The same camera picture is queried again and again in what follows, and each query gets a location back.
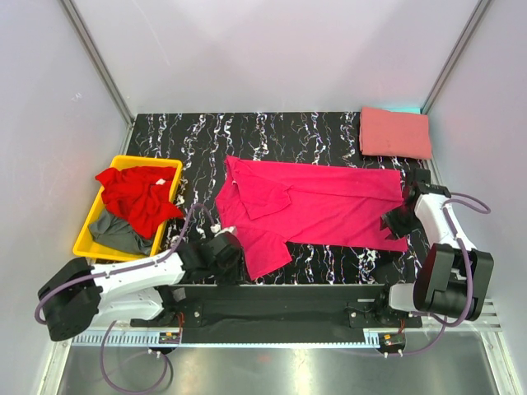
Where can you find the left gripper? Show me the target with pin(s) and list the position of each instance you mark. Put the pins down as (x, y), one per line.
(238, 271)

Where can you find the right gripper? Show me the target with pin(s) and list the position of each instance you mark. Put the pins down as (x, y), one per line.
(397, 230)

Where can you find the magenta pink t shirt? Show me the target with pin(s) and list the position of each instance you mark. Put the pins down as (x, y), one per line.
(272, 204)

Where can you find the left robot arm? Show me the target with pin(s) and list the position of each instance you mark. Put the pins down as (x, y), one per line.
(83, 295)

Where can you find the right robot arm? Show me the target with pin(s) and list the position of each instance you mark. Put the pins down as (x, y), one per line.
(452, 284)

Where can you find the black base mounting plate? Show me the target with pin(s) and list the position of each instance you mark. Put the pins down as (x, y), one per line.
(277, 294)

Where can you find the folded salmon pink t shirt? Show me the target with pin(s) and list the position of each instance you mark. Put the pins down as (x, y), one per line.
(388, 133)

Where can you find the red t shirt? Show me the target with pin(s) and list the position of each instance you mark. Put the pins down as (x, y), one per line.
(140, 195)

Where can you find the folded teal t shirt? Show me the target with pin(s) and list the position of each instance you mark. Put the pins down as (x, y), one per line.
(410, 109)

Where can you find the grey t shirt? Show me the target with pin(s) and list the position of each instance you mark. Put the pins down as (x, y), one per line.
(116, 233)

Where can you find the yellow plastic bin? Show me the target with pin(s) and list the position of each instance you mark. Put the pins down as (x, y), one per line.
(85, 246)

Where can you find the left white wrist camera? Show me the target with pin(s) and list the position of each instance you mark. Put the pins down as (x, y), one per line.
(217, 229)

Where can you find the aluminium rail profile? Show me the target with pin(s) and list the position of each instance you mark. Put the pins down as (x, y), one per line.
(246, 324)

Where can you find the right aluminium frame post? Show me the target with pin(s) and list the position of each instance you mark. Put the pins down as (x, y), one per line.
(467, 33)

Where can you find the aluminium frame post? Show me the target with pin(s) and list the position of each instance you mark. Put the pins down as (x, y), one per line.
(88, 43)
(467, 33)

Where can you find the left aluminium frame post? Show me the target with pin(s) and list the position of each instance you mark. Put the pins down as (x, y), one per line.
(88, 43)

